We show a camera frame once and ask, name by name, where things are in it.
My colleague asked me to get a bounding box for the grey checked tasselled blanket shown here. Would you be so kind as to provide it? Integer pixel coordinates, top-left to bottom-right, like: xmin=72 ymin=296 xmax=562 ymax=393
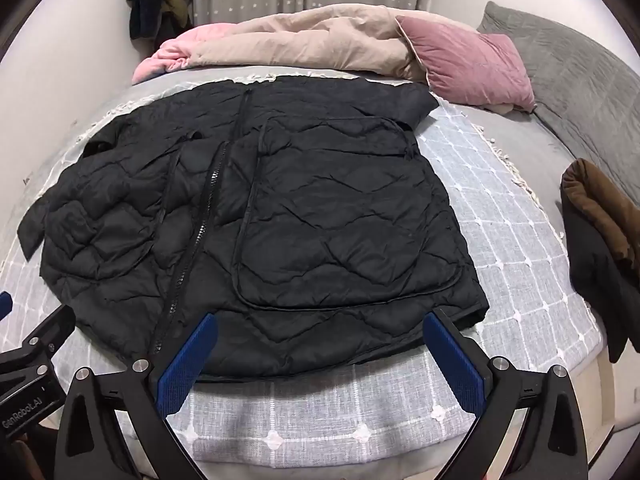
xmin=0 ymin=72 xmax=601 ymax=467

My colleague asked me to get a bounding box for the black quilted jacket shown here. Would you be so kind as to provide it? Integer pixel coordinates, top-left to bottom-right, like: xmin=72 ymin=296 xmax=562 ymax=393
xmin=16 ymin=74 xmax=490 ymax=379

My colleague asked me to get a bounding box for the black folded garment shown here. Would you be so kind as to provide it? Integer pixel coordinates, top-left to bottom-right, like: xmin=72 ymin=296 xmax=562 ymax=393
xmin=565 ymin=210 xmax=640 ymax=364

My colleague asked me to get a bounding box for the olive hanging garment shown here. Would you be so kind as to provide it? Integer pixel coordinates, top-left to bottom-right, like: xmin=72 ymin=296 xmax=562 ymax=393
xmin=160 ymin=0 xmax=194 ymax=29

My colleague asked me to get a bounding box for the pink and beige duvet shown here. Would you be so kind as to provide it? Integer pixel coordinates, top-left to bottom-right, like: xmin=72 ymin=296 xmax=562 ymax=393
xmin=131 ymin=4 xmax=481 ymax=86

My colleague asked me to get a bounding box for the grey bed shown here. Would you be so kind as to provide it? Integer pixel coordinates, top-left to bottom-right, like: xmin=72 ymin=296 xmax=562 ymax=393
xmin=0 ymin=65 xmax=640 ymax=480

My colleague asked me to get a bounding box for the grey quilted pillow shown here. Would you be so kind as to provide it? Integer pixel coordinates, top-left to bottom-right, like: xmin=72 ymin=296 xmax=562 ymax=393
xmin=475 ymin=1 xmax=640 ymax=191

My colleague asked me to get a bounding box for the pink velvet pillow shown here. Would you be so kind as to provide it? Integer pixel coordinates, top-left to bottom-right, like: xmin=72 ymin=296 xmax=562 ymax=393
xmin=396 ymin=15 xmax=537 ymax=113

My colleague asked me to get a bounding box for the dark blue hanging jacket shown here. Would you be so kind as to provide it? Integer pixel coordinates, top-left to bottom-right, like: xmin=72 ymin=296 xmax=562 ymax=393
xmin=126 ymin=0 xmax=203 ymax=42

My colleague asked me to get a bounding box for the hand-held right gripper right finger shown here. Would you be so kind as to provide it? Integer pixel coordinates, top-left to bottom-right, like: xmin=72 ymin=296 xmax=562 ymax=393
xmin=422 ymin=307 xmax=594 ymax=480

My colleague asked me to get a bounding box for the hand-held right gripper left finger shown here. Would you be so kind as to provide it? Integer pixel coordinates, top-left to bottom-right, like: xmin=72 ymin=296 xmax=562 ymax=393
xmin=52 ymin=311 xmax=218 ymax=480

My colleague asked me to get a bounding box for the brown folded garment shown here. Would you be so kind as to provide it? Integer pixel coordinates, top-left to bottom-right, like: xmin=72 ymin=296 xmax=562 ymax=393
xmin=560 ymin=158 xmax=640 ymax=273

